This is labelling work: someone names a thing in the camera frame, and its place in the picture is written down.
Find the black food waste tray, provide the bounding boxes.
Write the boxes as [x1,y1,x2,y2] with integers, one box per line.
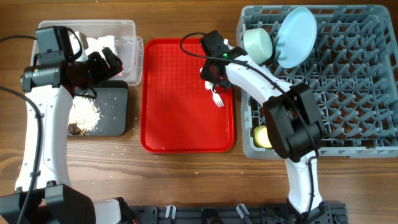
[67,80,129,136]

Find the yellow plastic cup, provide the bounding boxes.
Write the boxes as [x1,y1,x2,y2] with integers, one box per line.
[252,126,272,149]

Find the green bowl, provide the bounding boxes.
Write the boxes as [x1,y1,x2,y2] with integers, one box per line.
[243,28,273,65]

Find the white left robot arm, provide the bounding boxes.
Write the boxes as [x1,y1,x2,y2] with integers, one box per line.
[1,26,136,223]

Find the red serving tray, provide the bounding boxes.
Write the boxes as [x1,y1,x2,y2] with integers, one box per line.
[140,39,235,154]

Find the cream plastic spoon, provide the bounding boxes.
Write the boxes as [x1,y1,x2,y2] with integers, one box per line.
[205,81,213,90]

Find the grey dishwasher rack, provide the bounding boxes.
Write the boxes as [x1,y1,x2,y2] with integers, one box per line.
[236,4,398,159]

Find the pink plastic fork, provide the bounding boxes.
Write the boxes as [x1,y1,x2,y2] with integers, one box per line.
[212,91,224,108]

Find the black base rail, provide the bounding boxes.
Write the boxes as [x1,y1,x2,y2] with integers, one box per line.
[130,202,349,224]

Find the light blue plate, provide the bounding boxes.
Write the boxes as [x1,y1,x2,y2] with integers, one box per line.
[274,7,317,68]

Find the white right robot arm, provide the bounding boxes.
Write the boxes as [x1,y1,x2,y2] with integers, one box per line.
[200,30,325,217]

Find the crumpled white tissue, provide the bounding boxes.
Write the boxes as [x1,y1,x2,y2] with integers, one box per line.
[70,32,118,61]

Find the rice and food scraps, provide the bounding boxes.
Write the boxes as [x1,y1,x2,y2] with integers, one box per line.
[68,96,101,135]

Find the clear plastic bin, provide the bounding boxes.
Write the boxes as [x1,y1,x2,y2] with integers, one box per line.
[39,19,144,86]

